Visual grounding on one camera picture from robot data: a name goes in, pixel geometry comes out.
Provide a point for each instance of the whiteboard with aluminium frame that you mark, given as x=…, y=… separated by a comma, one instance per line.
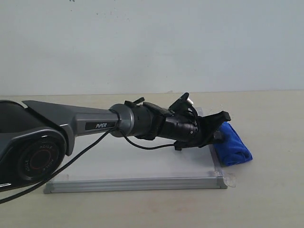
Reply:
x=117, y=164

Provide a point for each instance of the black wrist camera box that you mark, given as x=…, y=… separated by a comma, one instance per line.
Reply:
x=182, y=104

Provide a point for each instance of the blue cloth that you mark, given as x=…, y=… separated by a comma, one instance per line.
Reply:
x=232, y=151

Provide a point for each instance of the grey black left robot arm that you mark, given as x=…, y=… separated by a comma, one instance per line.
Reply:
x=35, y=136

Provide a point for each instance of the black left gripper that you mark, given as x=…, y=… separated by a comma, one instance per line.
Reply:
x=187, y=129

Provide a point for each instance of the clear tape front right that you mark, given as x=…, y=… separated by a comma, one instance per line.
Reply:
x=225, y=180

